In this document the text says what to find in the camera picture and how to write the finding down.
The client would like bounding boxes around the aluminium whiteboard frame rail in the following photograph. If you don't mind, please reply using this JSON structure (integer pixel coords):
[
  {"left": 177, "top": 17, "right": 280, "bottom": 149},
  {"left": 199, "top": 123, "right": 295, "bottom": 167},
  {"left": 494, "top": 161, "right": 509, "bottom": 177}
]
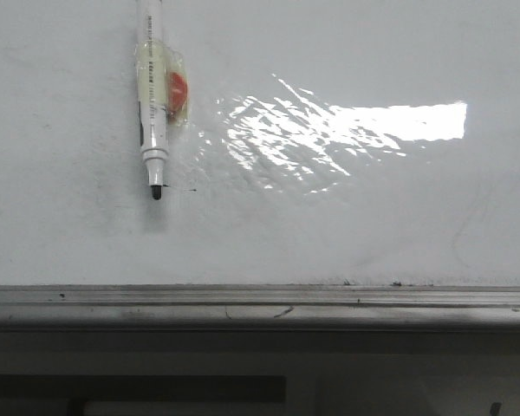
[{"left": 0, "top": 283, "right": 520, "bottom": 331}]

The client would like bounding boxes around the white whiteboard marker pen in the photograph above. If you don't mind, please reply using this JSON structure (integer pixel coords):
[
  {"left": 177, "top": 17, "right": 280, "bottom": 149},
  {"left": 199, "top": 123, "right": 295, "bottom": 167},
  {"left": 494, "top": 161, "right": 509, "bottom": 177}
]
[{"left": 135, "top": 1, "right": 168, "bottom": 200}]

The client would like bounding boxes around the white whiteboard surface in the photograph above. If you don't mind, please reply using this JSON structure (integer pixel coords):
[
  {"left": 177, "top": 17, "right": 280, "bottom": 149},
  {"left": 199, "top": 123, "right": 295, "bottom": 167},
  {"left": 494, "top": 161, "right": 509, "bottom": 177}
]
[{"left": 0, "top": 1, "right": 520, "bottom": 286}]

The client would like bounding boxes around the red magnet taped to marker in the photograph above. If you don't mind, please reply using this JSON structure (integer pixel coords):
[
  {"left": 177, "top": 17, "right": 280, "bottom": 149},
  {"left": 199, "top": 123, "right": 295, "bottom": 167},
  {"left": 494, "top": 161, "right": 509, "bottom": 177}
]
[{"left": 165, "top": 48, "right": 189, "bottom": 127}]

